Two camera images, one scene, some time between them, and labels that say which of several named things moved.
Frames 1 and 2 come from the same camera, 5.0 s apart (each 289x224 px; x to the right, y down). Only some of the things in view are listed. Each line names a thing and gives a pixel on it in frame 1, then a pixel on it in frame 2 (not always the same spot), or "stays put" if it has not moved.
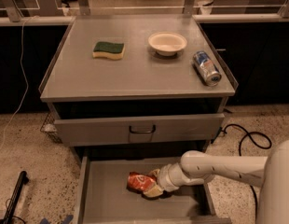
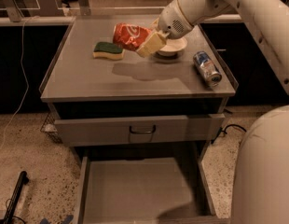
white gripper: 163,178 to 171,21
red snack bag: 139,181 to 130,36
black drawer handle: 142,132 stays put
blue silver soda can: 207,68 stays put
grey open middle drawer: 103,195 stays put
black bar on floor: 22,180 stays put
